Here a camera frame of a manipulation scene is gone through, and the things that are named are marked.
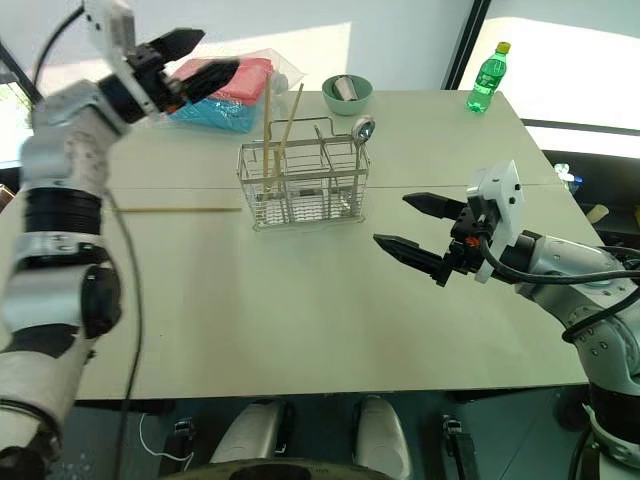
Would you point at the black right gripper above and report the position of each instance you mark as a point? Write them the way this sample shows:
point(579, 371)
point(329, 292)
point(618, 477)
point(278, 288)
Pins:
point(467, 237)

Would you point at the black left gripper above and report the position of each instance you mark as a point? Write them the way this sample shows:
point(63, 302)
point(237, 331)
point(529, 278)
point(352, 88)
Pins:
point(152, 75)

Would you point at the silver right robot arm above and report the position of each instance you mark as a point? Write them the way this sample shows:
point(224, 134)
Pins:
point(560, 252)

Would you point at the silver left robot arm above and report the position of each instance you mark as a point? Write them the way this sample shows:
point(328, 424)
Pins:
point(50, 165)

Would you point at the metal spoon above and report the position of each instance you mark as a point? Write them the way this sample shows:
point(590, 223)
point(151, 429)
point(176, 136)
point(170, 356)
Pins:
point(363, 129)

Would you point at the pink cloth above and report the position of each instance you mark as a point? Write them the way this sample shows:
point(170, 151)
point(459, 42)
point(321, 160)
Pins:
point(250, 80)

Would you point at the blue cloth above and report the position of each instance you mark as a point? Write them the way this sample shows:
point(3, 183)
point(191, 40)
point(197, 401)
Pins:
point(225, 117)

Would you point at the clear plastic bag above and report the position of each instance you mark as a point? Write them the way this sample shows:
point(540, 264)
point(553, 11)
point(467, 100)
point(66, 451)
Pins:
point(287, 65)

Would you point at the wooden chopstick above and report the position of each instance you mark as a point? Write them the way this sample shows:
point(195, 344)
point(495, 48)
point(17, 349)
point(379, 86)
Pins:
point(175, 210)
point(290, 125)
point(267, 125)

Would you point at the green bowl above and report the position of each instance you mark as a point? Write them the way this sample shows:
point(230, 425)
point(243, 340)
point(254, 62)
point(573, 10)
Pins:
point(345, 107)

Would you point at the grey cup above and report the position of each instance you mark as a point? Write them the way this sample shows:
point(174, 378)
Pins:
point(345, 89)

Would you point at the small clear bottle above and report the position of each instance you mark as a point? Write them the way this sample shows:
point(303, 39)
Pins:
point(567, 175)

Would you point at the green plastic bottle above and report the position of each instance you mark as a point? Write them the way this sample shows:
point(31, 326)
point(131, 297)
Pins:
point(482, 85)

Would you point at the black slanted bar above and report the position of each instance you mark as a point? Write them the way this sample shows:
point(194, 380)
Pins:
point(17, 67)

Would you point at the black side cart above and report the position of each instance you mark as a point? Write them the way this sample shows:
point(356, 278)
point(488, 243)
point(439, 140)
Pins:
point(615, 200)

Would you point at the white rounded leg cover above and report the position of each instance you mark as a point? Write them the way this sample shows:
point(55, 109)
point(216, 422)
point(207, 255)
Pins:
point(382, 435)
point(250, 435)

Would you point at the black table foot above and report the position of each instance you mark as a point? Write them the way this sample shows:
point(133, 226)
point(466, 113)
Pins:
point(183, 434)
point(459, 445)

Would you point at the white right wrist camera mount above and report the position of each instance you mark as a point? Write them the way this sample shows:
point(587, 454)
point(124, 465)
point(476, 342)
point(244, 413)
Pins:
point(505, 200)

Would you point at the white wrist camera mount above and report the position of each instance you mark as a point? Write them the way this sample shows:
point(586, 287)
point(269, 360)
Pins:
point(505, 200)
point(107, 35)

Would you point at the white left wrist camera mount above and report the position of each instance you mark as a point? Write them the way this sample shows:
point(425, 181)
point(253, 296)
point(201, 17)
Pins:
point(107, 35)

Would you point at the black window frame post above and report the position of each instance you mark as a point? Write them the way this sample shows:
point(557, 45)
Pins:
point(465, 40)

